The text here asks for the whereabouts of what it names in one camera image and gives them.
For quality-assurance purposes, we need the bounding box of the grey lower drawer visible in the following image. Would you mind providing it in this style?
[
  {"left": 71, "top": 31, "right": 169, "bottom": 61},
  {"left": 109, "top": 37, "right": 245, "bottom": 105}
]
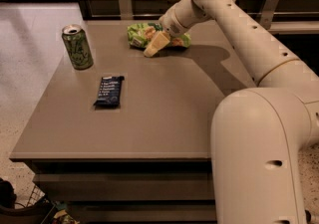
[{"left": 68, "top": 204, "right": 217, "bottom": 224}]

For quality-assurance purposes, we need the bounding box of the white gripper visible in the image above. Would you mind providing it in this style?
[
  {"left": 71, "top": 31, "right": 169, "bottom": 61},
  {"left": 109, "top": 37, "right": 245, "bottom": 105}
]
[{"left": 144, "top": 9, "right": 189, "bottom": 57}]

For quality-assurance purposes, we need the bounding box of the dark blue snack bar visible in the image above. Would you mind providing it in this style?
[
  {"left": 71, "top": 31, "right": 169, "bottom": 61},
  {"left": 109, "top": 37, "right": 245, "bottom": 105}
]
[{"left": 94, "top": 76, "right": 125, "bottom": 109}]

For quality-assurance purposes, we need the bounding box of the grey upper drawer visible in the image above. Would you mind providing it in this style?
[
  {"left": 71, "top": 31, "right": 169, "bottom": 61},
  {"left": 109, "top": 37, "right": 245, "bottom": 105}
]
[{"left": 34, "top": 173, "right": 214, "bottom": 201}]

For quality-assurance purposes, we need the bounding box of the left metal bracket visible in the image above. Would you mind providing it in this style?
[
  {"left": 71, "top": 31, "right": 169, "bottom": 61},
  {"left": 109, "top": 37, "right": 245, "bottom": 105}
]
[{"left": 118, "top": 0, "right": 134, "bottom": 20}]

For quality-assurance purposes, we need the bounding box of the grey drawer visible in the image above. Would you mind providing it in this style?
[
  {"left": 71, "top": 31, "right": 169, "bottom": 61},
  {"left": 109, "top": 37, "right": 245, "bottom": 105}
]
[
  {"left": 34, "top": 173, "right": 214, "bottom": 201},
  {"left": 68, "top": 204, "right": 217, "bottom": 224}
]

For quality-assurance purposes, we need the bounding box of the green rice chip bag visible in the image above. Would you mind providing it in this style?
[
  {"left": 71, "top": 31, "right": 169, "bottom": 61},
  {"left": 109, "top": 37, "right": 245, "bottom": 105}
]
[{"left": 127, "top": 22, "right": 191, "bottom": 49}]

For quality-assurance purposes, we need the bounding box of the green soda can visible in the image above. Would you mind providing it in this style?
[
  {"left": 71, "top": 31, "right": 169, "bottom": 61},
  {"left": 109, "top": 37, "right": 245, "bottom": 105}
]
[{"left": 62, "top": 24, "right": 94, "bottom": 70}]

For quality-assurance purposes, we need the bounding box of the metal bracket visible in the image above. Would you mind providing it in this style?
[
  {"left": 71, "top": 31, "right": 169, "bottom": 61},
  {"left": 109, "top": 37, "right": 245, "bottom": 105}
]
[
  {"left": 258, "top": 0, "right": 280, "bottom": 30},
  {"left": 118, "top": 0, "right": 134, "bottom": 20}
]

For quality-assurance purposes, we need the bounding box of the dark wire basket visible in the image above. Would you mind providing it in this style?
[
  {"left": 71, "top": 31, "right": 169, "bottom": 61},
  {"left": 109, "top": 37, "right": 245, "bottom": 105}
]
[{"left": 0, "top": 178, "right": 56, "bottom": 224}]

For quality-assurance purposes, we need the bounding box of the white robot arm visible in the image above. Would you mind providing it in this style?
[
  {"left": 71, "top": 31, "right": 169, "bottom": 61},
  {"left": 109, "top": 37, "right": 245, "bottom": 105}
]
[{"left": 145, "top": 0, "right": 319, "bottom": 224}]

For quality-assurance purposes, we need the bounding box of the right metal bracket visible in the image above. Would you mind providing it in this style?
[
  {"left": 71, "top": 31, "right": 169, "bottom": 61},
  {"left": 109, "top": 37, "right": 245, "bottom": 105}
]
[{"left": 258, "top": 0, "right": 280, "bottom": 30}]

